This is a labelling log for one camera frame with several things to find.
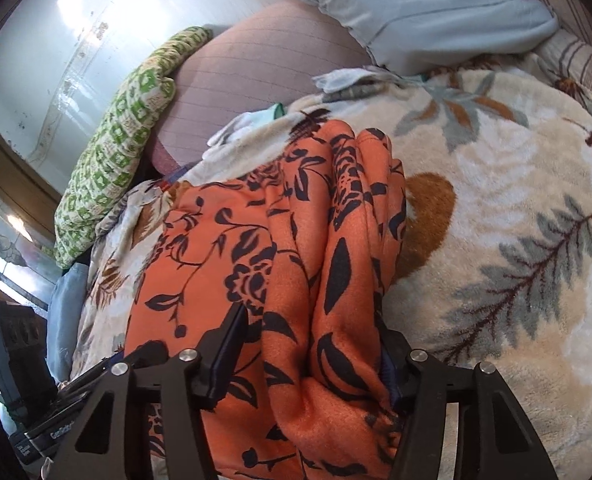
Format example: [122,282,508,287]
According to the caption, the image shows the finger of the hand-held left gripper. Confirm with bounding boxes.
[56,347,167,402]

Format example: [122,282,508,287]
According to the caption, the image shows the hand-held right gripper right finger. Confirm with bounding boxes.
[382,331,559,480]

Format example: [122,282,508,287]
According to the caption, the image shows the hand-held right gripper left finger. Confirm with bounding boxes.
[51,304,250,480]

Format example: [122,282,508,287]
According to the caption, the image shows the orange floral garment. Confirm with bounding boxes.
[123,119,409,480]

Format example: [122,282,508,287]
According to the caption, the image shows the blue folded towel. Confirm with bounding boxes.
[46,262,94,383]

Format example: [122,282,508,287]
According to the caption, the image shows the wooden door with glass panel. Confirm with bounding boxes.
[0,105,64,311]

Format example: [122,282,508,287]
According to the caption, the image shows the leaf print fleece blanket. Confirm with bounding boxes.
[68,62,592,480]

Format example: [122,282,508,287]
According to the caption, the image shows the green checked pillow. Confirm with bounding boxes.
[53,26,214,270]

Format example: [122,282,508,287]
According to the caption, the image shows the pink quilted mattress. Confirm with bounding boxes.
[151,0,374,173]

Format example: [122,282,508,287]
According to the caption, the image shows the small white cloth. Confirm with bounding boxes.
[206,66,401,161]

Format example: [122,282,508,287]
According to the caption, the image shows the grey pillow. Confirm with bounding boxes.
[248,0,560,71]

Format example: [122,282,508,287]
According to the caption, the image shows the brown striped bedsheet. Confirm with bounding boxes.
[523,0,592,106]

